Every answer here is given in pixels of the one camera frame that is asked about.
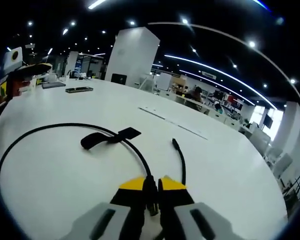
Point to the white office cabinet row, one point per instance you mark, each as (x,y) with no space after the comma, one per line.
(215,115)

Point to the person's left hand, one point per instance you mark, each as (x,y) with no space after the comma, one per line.
(15,86)

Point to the black box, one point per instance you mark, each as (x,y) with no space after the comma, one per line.
(118,78)

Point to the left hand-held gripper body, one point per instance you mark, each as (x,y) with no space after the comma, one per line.
(12,62)

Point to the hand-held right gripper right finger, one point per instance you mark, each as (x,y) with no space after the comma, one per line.
(197,220)

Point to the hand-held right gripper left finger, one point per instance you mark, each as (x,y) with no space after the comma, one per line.
(102,220)

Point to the black smartphone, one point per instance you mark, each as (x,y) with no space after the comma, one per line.
(79,89)

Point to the white square pillar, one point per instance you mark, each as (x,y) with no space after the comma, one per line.
(132,55)

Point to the dark flat tablet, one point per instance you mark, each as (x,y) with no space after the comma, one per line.
(53,85)

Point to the black wall screen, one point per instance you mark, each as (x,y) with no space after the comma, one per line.
(267,121)

